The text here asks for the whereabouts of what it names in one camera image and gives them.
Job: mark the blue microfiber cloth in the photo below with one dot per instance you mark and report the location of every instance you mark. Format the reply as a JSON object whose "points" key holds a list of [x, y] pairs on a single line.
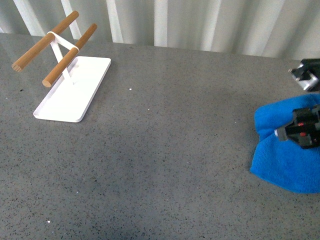
{"points": [[284, 163]]}

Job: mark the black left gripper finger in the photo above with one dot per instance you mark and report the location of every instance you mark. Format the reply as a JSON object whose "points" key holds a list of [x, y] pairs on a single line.
{"points": [[304, 129]]}

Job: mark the white rack with wooden bars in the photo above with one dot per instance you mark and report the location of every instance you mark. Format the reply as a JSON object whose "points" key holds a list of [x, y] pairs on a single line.
{"points": [[74, 81]]}

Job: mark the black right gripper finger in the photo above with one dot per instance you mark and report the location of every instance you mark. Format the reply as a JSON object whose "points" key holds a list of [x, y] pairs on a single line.
{"points": [[307, 74]]}

